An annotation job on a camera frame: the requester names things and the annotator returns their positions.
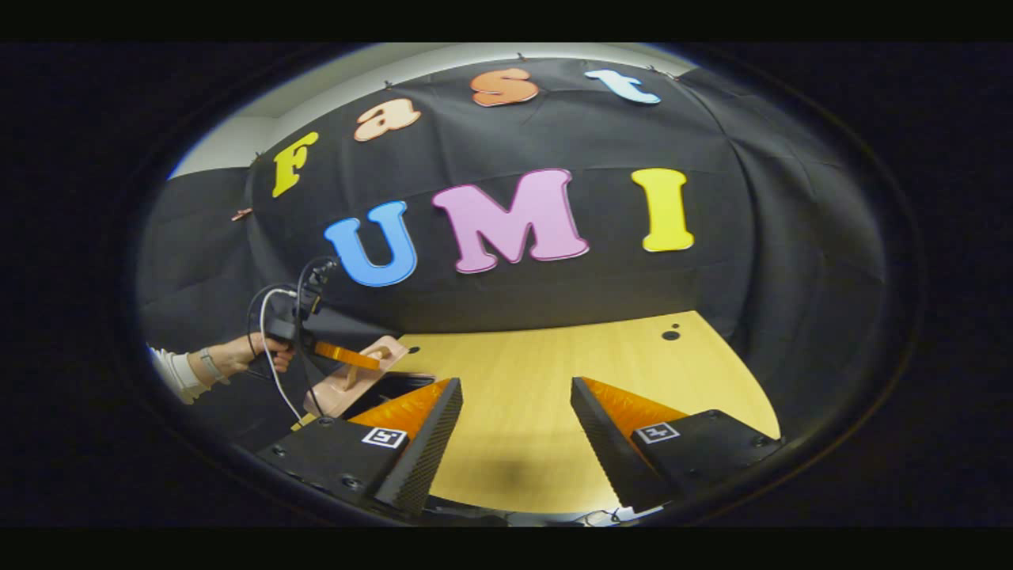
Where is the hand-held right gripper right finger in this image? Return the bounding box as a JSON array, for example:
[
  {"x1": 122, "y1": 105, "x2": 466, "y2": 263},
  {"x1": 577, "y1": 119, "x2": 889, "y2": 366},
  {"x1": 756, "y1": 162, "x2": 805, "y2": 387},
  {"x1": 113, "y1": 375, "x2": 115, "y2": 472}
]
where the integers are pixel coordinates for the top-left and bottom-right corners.
[{"x1": 570, "y1": 376, "x2": 785, "y2": 514}]

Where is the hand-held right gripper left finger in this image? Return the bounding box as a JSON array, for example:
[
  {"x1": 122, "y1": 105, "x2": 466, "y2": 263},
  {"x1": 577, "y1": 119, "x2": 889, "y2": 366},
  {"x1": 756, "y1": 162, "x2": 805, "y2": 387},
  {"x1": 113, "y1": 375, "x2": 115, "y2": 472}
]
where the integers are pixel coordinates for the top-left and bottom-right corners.
[{"x1": 257, "y1": 377, "x2": 465, "y2": 517}]

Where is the pink suitcase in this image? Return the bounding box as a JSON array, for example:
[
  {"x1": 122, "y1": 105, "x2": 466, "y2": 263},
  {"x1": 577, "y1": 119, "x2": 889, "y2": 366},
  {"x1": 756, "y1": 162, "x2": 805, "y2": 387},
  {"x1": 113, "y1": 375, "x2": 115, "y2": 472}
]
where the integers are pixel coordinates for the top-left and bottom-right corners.
[{"x1": 305, "y1": 335, "x2": 436, "y2": 421}]

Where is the black backdrop cloth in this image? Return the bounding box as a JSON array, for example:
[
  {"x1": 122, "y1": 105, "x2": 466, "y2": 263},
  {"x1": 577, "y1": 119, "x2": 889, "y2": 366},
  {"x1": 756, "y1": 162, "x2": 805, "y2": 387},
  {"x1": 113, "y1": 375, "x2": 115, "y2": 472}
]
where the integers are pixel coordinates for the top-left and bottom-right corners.
[{"x1": 135, "y1": 55, "x2": 887, "y2": 452}]

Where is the white cable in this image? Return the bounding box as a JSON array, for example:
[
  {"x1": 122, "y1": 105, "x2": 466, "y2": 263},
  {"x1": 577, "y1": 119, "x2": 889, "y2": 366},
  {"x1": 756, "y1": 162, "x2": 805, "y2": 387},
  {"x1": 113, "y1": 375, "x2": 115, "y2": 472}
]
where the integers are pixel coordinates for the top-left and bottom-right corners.
[{"x1": 259, "y1": 287, "x2": 308, "y2": 422}]

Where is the black cable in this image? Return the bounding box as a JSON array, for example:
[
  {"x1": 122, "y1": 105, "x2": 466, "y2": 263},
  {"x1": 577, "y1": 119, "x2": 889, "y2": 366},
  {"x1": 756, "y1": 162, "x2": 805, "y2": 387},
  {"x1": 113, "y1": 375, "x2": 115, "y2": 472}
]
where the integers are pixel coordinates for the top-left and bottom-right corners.
[{"x1": 247, "y1": 255, "x2": 341, "y2": 419}]

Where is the grey wrist bracelet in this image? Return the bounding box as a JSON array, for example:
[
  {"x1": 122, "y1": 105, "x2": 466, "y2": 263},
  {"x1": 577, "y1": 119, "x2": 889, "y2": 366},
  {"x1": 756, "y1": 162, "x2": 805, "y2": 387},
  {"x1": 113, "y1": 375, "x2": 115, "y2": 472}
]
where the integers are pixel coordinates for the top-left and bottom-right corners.
[{"x1": 198, "y1": 346, "x2": 232, "y2": 386}]

